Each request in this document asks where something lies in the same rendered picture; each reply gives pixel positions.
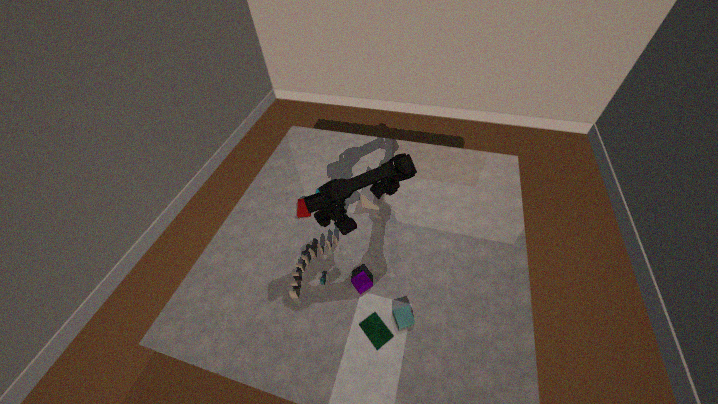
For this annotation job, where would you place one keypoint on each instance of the purple block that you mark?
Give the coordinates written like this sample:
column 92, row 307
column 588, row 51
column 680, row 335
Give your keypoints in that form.
column 361, row 282

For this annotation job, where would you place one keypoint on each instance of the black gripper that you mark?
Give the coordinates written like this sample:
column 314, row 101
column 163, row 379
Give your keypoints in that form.
column 344, row 223

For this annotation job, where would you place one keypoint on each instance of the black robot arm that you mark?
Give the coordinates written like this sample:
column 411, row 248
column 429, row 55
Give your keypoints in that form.
column 333, row 193

